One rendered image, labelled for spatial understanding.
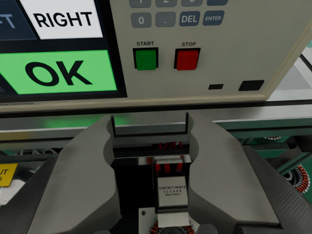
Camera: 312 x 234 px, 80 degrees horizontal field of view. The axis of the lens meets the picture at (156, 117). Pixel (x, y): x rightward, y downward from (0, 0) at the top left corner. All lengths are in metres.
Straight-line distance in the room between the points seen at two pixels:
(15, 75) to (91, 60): 0.08
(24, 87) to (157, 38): 0.15
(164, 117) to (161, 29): 0.10
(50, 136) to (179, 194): 0.25
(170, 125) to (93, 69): 0.10
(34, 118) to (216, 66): 0.21
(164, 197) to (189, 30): 0.29
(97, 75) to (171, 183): 0.26
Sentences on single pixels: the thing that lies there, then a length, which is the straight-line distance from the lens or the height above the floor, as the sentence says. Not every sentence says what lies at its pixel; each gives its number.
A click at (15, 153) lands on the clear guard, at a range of 0.31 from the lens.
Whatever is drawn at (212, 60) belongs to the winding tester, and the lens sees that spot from 0.20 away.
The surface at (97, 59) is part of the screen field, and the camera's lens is 0.19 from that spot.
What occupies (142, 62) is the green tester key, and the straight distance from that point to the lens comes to 0.18.
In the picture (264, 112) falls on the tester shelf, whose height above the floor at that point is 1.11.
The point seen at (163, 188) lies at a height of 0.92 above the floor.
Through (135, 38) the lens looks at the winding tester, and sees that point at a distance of 0.17.
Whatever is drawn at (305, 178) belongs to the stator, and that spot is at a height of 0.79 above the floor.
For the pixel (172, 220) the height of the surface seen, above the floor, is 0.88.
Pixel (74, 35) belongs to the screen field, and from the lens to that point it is 0.18.
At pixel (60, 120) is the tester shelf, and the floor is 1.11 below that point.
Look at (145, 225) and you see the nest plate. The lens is 0.51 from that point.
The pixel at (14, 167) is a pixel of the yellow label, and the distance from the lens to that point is 0.30.
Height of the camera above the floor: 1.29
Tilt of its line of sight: 54 degrees down
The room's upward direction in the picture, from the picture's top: straight up
